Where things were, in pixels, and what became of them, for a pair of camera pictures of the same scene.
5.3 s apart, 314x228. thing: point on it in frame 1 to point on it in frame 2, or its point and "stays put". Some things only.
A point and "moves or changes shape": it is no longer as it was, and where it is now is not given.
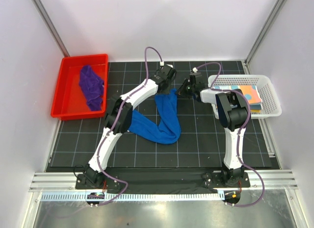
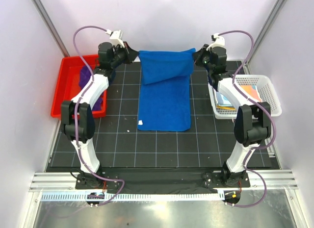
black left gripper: [168, 90] to [130, 54]
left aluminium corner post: [48, 23] stays put
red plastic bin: [69, 101] stays put
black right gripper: [181, 91] to [198, 56]
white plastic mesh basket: [271, 103] stays put
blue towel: [169, 131] moves or changes shape
